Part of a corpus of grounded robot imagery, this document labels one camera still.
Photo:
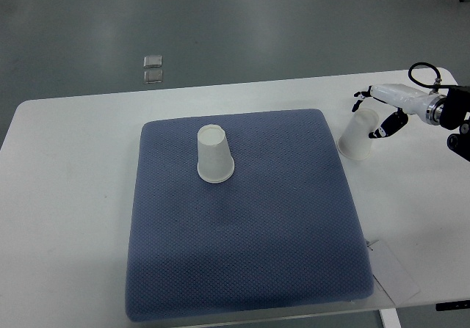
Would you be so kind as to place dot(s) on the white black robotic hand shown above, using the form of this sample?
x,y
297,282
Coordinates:
x,y
407,100

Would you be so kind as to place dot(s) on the white paper cup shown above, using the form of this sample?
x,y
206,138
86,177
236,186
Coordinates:
x,y
354,143
215,162

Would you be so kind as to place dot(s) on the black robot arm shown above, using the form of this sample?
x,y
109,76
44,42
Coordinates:
x,y
455,114

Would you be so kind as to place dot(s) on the white paper tag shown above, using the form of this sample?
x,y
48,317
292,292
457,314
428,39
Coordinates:
x,y
391,274

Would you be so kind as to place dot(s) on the blue grey textured cushion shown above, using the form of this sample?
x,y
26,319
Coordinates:
x,y
281,231

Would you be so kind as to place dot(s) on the black table control panel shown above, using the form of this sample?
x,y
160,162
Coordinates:
x,y
456,305

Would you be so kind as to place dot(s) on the white table leg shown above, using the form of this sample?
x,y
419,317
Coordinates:
x,y
390,318

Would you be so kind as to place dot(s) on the white paper cup on cushion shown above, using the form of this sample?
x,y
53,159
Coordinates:
x,y
215,162

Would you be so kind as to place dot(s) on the upper metal floor plate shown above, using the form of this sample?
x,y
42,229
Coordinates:
x,y
152,61

